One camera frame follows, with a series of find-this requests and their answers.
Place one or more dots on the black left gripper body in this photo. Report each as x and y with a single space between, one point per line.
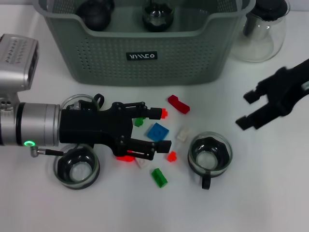
89 125

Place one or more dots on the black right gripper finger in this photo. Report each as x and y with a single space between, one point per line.
253 120
252 96

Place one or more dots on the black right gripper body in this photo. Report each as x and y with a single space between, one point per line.
285 91

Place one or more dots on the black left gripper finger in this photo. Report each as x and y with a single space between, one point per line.
163 147
154 113

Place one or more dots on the grey-green perforated storage bin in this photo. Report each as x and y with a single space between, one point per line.
169 60

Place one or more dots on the small red-orange toy brick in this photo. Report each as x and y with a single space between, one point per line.
165 114
172 156

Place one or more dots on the blue square toy brick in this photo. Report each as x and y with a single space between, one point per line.
157 132

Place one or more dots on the green toy brick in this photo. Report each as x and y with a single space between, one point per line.
138 122
159 178

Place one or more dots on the white two-stud toy brick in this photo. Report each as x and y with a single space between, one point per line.
182 134
143 163

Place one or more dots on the dark red long toy brick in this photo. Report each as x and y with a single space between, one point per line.
178 104

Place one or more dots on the red-orange sloped toy brick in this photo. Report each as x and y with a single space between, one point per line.
124 158

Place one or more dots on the glass teapot with black lid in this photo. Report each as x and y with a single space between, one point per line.
260 46

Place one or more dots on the black round teapot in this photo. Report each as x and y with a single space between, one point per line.
96 17

